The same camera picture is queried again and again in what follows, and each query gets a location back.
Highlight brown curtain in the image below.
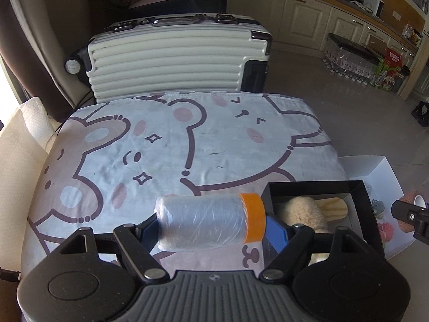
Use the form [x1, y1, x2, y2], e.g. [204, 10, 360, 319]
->
[0, 0, 76, 122]

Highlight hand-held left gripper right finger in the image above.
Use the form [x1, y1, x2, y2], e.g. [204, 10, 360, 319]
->
[260, 214, 368, 281]

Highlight cream kitchen cabinets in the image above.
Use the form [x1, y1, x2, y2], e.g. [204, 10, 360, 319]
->
[224, 0, 429, 100]

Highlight white paper towel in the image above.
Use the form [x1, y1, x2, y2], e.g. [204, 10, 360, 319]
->
[18, 96, 57, 150]
[0, 111, 51, 269]

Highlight black box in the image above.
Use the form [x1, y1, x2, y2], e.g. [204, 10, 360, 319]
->
[261, 180, 387, 263]

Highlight brown cardboard box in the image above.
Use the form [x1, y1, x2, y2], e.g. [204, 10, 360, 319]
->
[368, 35, 386, 56]

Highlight black bin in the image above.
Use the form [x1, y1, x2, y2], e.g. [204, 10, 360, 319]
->
[390, 65, 411, 94]

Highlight pack of water bottles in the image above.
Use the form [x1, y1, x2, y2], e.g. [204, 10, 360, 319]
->
[323, 32, 379, 86]

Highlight pink knitted item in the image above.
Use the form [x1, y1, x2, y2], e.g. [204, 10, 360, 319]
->
[377, 219, 395, 242]

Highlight white box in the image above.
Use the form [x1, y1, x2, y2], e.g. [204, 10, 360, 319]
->
[340, 155, 420, 261]

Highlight plastic film roll orange tape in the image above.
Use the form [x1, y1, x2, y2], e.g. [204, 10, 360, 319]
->
[154, 192, 267, 252]

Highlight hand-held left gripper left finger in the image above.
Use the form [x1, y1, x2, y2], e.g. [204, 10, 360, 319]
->
[55, 216, 170, 284]

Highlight green beer carton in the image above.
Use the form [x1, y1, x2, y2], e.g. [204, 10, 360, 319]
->
[372, 47, 406, 91]

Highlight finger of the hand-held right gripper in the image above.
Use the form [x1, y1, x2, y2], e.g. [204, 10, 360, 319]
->
[390, 199, 429, 241]

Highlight white countertop appliance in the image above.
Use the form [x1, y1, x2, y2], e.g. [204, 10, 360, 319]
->
[363, 0, 386, 17]

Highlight black cable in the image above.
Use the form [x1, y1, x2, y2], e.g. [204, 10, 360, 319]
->
[54, 89, 96, 135]

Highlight beige plush toy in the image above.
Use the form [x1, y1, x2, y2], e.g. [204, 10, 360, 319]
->
[276, 197, 349, 265]

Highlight printed blanket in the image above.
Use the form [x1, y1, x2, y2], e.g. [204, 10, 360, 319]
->
[20, 90, 351, 276]

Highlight black stool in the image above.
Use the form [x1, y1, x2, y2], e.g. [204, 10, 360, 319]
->
[411, 100, 429, 127]

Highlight white suitcase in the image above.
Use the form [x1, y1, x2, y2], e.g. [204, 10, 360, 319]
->
[65, 13, 273, 103]

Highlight grey plush keychain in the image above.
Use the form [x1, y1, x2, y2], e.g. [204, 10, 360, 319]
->
[370, 199, 386, 219]

